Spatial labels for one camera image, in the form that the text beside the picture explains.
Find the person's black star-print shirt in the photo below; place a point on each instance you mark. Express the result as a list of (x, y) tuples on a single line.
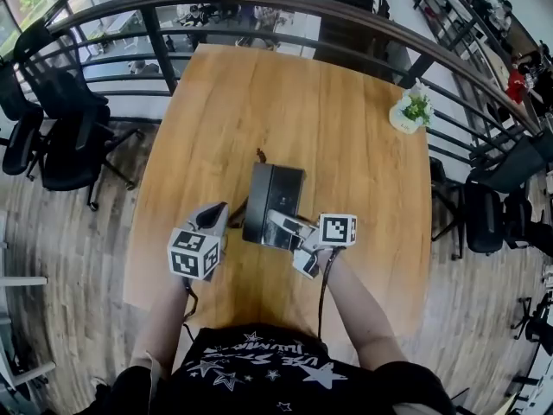
[(276, 378)]

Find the potted plant in white pot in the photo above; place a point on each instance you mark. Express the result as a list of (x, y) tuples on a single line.
[(412, 110)]

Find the black rectangular box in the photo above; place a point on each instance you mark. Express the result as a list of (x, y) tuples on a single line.
[(276, 197)]

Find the black mesh office chair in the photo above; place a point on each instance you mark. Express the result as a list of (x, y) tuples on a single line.
[(484, 214), (529, 218), (73, 145), (538, 322), (19, 136)]

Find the person's right forearm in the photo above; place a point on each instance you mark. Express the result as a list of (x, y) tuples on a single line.
[(363, 314)]

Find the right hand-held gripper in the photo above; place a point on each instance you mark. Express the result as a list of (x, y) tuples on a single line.
[(337, 229)]

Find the black railing with wooden handrail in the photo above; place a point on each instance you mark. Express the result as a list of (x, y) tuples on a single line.
[(153, 37)]

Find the window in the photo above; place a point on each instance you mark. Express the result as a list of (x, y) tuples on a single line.
[(30, 2)]

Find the white side desk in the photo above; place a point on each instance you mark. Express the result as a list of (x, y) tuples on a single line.
[(17, 283)]

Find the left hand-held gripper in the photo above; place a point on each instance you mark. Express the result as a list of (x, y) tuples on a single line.
[(192, 255)]

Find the wooden table with white legs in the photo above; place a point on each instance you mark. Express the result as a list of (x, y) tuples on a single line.
[(281, 110)]

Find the person's left forearm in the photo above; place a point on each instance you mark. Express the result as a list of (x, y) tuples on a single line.
[(164, 318)]

